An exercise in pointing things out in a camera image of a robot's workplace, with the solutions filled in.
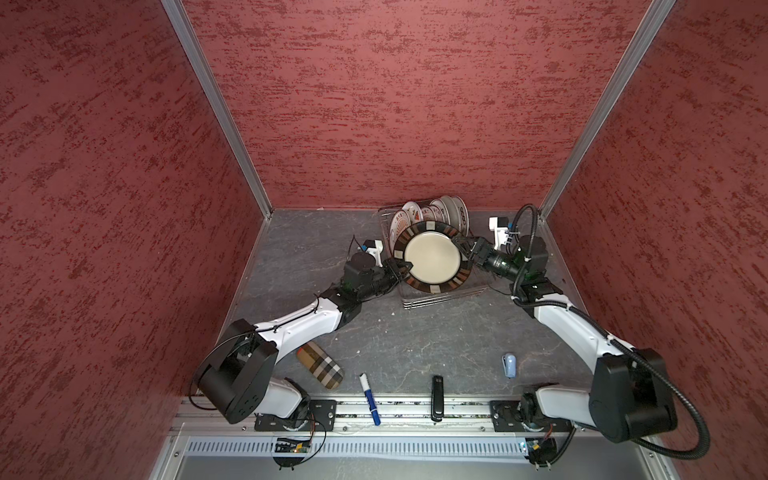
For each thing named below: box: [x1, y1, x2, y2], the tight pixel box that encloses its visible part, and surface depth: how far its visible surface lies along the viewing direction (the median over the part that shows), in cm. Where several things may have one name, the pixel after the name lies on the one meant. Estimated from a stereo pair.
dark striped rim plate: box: [394, 220, 472, 294], surface depth 83 cm
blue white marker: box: [359, 372, 381, 426], surface depth 79 cm
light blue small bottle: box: [502, 353, 517, 379], surface depth 82 cm
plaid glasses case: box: [296, 341, 344, 390], surface depth 81 cm
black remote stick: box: [431, 375, 445, 422], surface depth 77 cm
